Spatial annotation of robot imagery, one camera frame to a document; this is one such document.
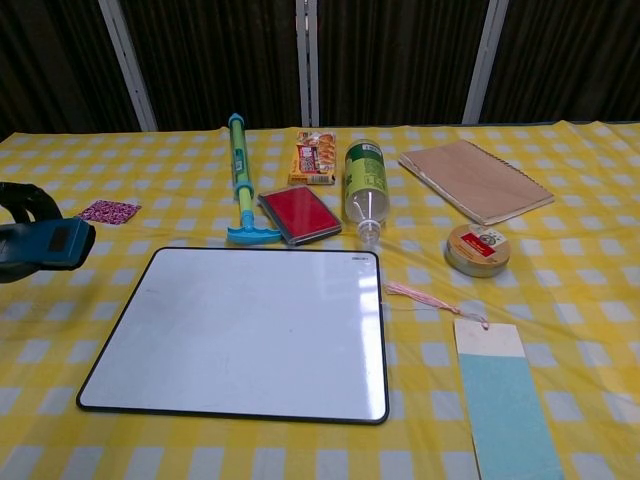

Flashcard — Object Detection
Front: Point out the white screen frame post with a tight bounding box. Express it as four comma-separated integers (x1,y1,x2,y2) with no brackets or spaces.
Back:
97,0,159,133
294,0,321,128
460,0,510,126

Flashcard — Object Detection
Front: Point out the round tin with red label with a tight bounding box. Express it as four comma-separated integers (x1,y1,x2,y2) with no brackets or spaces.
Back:
444,223,513,280

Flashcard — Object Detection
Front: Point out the clear plastic bottle green label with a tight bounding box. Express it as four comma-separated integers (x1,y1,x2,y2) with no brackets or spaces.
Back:
341,138,391,248

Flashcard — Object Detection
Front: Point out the white dry-erase board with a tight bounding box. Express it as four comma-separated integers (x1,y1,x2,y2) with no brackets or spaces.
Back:
75,246,391,427

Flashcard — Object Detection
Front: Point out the green and blue water pump toy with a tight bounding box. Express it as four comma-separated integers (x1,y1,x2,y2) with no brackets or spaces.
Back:
226,113,284,247

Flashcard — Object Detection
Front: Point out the blue white bookmark pink tassel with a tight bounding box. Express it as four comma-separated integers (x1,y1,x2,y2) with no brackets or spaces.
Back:
383,280,567,480

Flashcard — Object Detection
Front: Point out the yellow white checkered tablecloth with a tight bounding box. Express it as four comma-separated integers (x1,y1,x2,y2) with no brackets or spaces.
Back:
0,121,640,480

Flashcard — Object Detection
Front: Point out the brown spiral notebook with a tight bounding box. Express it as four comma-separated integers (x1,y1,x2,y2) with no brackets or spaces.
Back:
397,138,556,227

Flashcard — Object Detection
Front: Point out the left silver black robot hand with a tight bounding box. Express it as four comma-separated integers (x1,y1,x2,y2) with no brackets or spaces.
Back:
0,181,64,285

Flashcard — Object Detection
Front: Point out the blue whiteboard eraser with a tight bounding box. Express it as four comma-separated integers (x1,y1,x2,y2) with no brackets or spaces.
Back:
0,217,97,273

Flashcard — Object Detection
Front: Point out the yellow orange snack box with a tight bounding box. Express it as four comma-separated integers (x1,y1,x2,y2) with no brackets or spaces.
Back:
286,129,338,187

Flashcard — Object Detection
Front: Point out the red ink pad case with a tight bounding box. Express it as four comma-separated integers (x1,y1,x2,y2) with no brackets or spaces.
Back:
256,184,344,247

